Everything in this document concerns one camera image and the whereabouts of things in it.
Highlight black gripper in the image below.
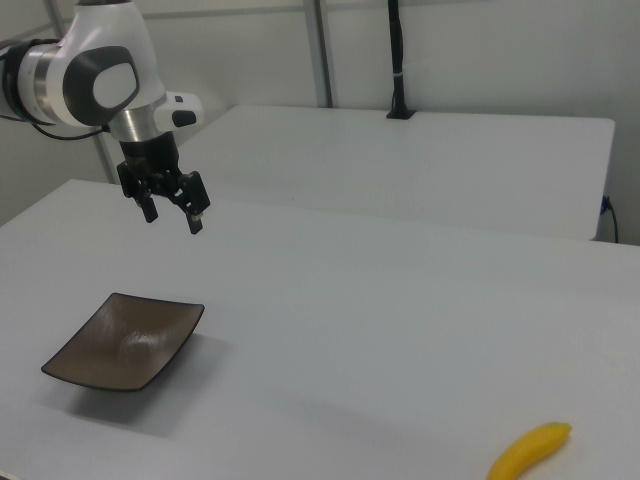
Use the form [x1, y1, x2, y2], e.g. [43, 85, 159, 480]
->
[116, 130, 211, 235]

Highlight yellow banana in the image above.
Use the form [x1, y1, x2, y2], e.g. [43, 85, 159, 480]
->
[484, 421, 573, 480]

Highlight brown square ceramic plate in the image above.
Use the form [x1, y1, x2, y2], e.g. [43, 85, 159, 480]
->
[40, 292, 206, 394]

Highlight white side table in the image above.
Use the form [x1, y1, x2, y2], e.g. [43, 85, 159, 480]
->
[177, 103, 617, 242]

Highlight grey metal frame post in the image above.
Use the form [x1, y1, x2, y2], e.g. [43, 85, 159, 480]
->
[302, 0, 335, 108]
[96, 132, 117, 185]

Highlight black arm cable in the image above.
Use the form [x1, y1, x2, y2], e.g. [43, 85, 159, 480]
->
[0, 113, 112, 141]

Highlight black power cable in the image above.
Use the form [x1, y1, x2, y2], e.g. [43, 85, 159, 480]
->
[599, 195, 621, 245]

